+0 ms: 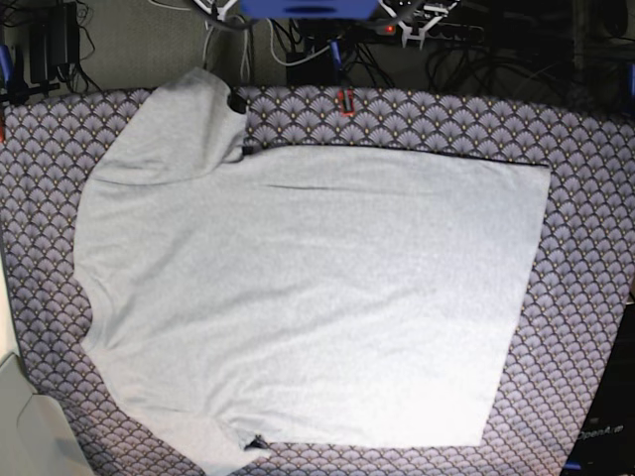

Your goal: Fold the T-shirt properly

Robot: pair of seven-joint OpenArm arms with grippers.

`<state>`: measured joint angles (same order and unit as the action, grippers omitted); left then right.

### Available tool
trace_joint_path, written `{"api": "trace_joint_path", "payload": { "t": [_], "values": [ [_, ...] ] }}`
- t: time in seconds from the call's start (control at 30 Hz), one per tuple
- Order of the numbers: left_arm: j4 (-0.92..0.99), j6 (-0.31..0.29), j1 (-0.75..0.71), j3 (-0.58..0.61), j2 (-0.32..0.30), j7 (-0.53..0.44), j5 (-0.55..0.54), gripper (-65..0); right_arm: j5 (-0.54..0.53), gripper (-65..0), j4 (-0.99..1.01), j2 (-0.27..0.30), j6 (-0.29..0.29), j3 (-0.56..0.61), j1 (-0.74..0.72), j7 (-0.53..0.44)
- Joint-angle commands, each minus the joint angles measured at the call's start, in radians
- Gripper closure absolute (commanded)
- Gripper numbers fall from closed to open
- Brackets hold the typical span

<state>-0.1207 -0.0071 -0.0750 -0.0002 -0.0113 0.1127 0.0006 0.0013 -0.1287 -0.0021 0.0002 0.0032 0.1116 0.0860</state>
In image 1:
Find light grey T-shirt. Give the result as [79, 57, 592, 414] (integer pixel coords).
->
[73, 69, 551, 475]

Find black power adapter box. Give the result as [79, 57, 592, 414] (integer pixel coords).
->
[286, 53, 334, 86]

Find black power strip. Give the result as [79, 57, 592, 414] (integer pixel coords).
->
[374, 18, 485, 48]

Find blue clamp at top centre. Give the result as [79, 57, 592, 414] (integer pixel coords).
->
[329, 40, 342, 73]

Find fan-patterned purple table cloth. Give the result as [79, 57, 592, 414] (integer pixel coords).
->
[1, 86, 634, 475]

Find black OpenArm base plate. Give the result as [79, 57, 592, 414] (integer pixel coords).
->
[561, 303, 634, 475]

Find blue clamp at left edge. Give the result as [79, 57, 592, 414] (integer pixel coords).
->
[0, 44, 14, 90]

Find blue box overhead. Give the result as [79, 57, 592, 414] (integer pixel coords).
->
[239, 0, 379, 20]

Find red and black clamp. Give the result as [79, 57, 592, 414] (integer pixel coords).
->
[337, 88, 355, 117]

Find grey plastic bin corner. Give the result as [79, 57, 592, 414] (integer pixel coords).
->
[1, 353, 93, 475]

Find white cable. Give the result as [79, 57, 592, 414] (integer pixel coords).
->
[201, 13, 255, 83]

